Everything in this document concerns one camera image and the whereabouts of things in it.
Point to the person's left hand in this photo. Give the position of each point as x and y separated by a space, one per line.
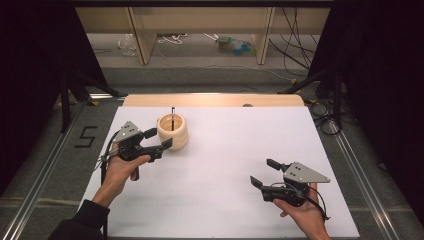
120 171

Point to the cream ribbed brush holder cup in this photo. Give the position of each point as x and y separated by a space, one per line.
180 137

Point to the clear plastic bag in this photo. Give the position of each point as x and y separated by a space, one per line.
127 45

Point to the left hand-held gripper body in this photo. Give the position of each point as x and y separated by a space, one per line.
130 140

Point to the colourful plastic bag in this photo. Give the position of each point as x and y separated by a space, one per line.
235 46

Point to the black makeup brush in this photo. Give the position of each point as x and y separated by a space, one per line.
173 115

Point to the white table cover sheet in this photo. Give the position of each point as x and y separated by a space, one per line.
226 160

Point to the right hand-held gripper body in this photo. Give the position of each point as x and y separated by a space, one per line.
300 176

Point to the person's right hand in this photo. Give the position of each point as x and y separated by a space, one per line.
306 215

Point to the aluminium floor rail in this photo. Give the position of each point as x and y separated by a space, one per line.
40 186
360 180

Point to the black curtain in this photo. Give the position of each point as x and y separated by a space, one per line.
383 83
33 66

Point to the black metal stand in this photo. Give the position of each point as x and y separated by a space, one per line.
338 100
65 110

